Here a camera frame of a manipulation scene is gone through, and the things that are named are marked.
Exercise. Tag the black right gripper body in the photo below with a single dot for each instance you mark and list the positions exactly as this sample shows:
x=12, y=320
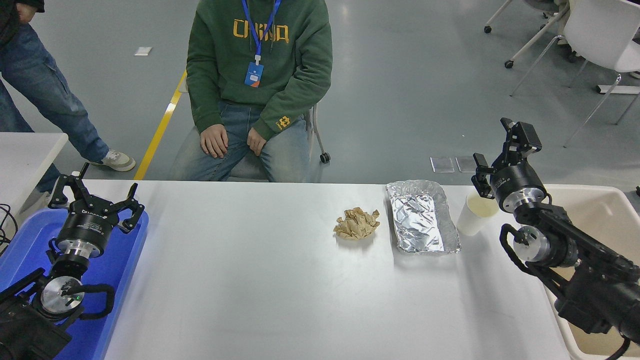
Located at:
x=517, y=184

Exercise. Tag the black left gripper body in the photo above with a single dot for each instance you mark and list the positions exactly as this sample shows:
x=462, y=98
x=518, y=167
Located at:
x=87, y=225

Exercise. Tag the white paper cup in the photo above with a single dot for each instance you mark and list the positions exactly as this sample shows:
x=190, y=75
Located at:
x=470, y=220

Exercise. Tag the silver foil tray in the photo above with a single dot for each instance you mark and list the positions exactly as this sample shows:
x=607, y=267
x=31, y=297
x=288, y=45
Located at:
x=420, y=220

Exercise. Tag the tan paper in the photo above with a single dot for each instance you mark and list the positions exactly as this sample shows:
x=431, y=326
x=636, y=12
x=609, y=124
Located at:
x=356, y=224

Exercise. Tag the person's right hand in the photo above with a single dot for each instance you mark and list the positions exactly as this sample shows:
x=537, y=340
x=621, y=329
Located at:
x=215, y=142

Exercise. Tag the person's left hand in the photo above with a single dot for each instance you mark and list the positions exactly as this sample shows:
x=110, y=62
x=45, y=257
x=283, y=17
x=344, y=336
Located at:
x=256, y=142

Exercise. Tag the person's hand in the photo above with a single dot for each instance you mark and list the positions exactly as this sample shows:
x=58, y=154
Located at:
x=26, y=12

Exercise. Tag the clear floor plate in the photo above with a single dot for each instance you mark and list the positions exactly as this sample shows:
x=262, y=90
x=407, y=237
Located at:
x=442, y=164
x=465, y=164

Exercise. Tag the blue plastic tray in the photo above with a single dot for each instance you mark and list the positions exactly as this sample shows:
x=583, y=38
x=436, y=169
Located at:
x=120, y=260

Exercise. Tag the white side table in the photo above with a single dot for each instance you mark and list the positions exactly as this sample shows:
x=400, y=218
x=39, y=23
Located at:
x=25, y=160

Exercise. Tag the large pale plastic bin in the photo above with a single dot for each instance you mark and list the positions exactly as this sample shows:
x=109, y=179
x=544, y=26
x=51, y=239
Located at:
x=595, y=210

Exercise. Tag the yellow floor tape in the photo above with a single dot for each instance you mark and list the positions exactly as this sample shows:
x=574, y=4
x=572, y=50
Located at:
x=160, y=130

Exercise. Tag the rolling office chair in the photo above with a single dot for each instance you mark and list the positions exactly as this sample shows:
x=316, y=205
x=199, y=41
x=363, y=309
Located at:
x=537, y=34

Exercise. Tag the person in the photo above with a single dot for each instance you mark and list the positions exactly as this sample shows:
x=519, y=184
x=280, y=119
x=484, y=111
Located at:
x=300, y=60
x=35, y=75

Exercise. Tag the white shell chair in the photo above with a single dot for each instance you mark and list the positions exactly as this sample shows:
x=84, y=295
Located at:
x=600, y=30

